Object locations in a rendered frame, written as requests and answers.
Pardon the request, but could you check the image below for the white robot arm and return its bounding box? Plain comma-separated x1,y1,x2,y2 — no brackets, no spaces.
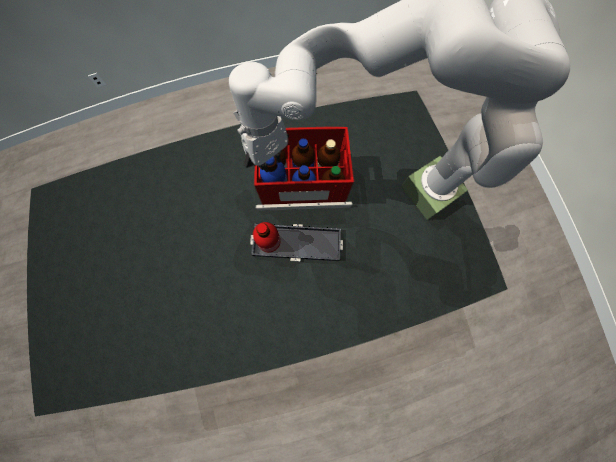
229,0,570,201

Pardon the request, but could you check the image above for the blue bottle with brown band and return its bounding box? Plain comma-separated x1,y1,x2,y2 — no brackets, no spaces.
260,157,287,183

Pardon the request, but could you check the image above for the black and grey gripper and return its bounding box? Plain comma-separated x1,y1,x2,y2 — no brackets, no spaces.
241,116,289,172

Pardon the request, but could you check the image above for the red bottle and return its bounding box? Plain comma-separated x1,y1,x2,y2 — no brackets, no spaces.
253,222,281,253

